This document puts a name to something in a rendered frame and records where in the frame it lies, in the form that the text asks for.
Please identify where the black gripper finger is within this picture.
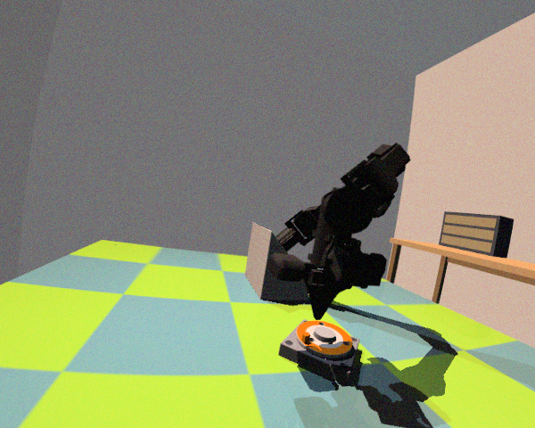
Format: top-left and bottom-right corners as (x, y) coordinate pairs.
(318, 278), (352, 320)
(302, 277), (330, 320)

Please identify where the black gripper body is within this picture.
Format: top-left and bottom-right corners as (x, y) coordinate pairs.
(267, 225), (356, 284)

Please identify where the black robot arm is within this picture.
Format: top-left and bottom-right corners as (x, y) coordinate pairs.
(276, 142), (410, 289)

